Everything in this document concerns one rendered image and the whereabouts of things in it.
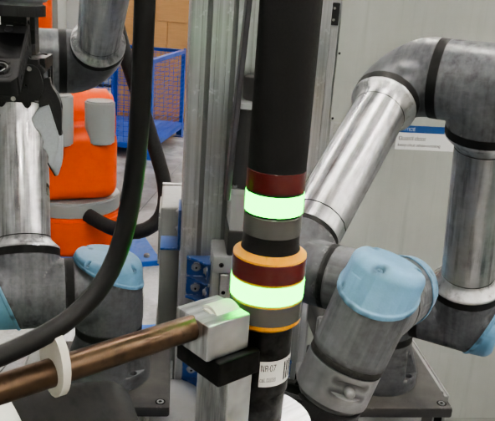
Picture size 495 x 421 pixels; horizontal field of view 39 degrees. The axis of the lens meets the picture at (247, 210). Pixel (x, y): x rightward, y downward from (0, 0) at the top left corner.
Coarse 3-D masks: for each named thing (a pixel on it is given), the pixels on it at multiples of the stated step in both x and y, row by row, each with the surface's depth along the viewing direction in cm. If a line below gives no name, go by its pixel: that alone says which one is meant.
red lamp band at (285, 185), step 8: (248, 168) 39; (248, 176) 39; (256, 176) 38; (264, 176) 38; (272, 176) 38; (280, 176) 38; (288, 176) 38; (296, 176) 38; (304, 176) 39; (248, 184) 39; (256, 184) 38; (264, 184) 38; (272, 184) 38; (280, 184) 38; (288, 184) 38; (296, 184) 38; (304, 184) 39; (264, 192) 38; (272, 192) 38; (280, 192) 38; (288, 192) 38; (296, 192) 38
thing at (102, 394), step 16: (80, 384) 60; (96, 384) 61; (112, 384) 62; (16, 400) 56; (32, 400) 56; (48, 400) 57; (64, 400) 58; (80, 400) 59; (96, 400) 60; (112, 400) 61; (128, 400) 62; (32, 416) 55; (48, 416) 56; (64, 416) 57; (80, 416) 58; (96, 416) 58; (112, 416) 59; (128, 416) 60
